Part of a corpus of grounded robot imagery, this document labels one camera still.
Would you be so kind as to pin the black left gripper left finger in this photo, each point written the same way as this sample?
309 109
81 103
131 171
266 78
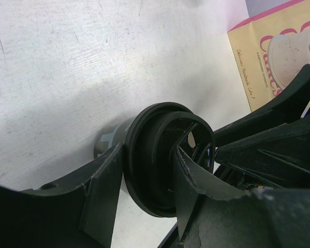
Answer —
76 210

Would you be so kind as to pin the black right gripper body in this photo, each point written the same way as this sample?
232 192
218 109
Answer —
272 144

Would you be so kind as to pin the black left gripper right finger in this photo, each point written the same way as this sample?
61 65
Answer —
212 213

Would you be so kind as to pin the black cup lid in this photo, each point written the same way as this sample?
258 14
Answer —
149 147

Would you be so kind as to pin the dark coffee cup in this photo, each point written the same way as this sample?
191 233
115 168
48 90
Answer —
111 135

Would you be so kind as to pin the beige pink paper bag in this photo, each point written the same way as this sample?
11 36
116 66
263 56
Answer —
270 49

